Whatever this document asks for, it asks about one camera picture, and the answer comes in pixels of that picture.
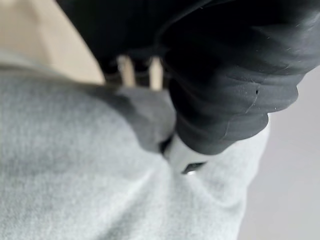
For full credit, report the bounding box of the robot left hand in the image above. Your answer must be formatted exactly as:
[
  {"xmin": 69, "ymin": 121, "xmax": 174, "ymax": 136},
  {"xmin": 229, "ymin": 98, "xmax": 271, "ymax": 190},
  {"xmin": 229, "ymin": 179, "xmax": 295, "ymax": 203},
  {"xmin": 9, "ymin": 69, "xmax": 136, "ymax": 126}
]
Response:
[{"xmin": 55, "ymin": 0, "xmax": 320, "ymax": 175}]

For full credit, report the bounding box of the light grey fabric cushion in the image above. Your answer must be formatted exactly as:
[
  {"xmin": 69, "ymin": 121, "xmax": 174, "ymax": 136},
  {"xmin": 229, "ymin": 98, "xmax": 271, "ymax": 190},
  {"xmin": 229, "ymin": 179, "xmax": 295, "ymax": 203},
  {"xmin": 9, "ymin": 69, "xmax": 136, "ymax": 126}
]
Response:
[{"xmin": 0, "ymin": 49, "xmax": 272, "ymax": 240}]

